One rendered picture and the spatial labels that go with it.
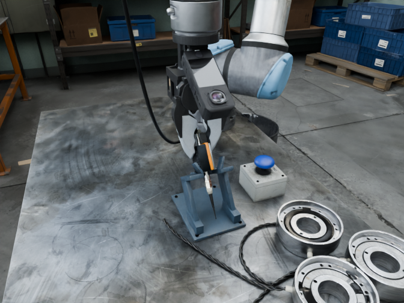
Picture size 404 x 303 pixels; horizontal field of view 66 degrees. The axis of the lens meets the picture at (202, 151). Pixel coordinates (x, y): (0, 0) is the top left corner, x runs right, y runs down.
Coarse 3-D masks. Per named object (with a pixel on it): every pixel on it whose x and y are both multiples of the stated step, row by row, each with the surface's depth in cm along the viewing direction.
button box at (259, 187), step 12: (240, 168) 65; (252, 168) 64; (276, 168) 64; (240, 180) 66; (252, 180) 61; (264, 180) 60; (276, 180) 61; (252, 192) 62; (264, 192) 61; (276, 192) 63
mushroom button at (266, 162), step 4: (260, 156) 62; (264, 156) 62; (268, 156) 62; (256, 160) 62; (260, 160) 61; (264, 160) 61; (268, 160) 61; (272, 160) 61; (256, 164) 61; (260, 164) 61; (264, 164) 60; (268, 164) 60; (272, 164) 61; (260, 168) 63; (264, 168) 61; (268, 168) 61
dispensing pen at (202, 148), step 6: (198, 132) 55; (198, 138) 55; (198, 144) 55; (204, 144) 54; (198, 150) 53; (204, 150) 53; (198, 156) 53; (204, 156) 53; (198, 162) 54; (204, 162) 53; (204, 168) 53; (210, 168) 54; (204, 174) 55; (204, 180) 55; (210, 180) 55; (210, 186) 55; (210, 192) 55; (210, 198) 55
